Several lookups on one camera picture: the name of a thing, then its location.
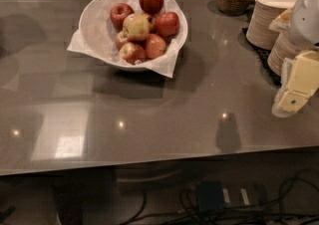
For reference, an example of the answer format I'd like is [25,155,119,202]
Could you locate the black cables on floor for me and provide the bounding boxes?
[119,168,319,225]

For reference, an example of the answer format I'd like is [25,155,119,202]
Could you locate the small red apple left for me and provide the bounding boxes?
[116,31,128,49]

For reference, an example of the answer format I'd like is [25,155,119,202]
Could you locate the red-yellow apple front left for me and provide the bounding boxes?
[119,42,147,65]

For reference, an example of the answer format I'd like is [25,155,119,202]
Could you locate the stack of paper bowls front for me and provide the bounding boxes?
[267,33,301,76]

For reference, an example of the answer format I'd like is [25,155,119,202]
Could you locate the yellow-green apple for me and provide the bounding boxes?
[123,13,151,41]

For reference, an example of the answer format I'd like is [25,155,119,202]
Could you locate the white bowl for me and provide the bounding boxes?
[78,0,189,73]

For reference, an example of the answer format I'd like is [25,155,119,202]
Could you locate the red apple front right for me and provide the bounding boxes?
[145,34,166,59]

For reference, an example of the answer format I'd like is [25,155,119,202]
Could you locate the dark power adapter box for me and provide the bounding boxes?
[195,181,225,212]

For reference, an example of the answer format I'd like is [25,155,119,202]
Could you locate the white paper liner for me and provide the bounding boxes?
[67,0,187,79]

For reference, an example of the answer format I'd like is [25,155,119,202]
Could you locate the red apple back left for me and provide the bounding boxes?
[110,3,134,29]

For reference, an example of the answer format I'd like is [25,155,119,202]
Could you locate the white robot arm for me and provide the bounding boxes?
[272,0,319,117]

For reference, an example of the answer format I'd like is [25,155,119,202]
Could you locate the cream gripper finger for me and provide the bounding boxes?
[272,58,296,117]
[286,51,319,113]

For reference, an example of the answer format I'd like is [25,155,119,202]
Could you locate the red apple top back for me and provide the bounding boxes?
[139,0,163,14]

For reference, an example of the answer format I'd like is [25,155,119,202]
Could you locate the black mat under stacks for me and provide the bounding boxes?
[246,39,281,88]

